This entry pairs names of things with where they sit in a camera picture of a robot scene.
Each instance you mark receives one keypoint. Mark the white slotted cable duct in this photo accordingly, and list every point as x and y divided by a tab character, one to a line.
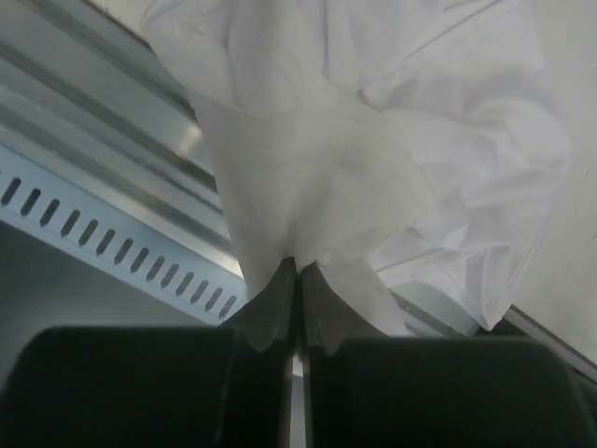
70	219

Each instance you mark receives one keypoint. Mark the aluminium mounting rail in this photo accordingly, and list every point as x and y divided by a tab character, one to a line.
89	102

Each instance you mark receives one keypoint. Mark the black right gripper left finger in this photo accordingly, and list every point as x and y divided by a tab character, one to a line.
225	386

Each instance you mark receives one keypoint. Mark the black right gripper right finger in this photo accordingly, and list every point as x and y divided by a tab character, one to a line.
365	389

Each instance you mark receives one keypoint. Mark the white t shirt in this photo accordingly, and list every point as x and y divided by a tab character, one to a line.
387	142

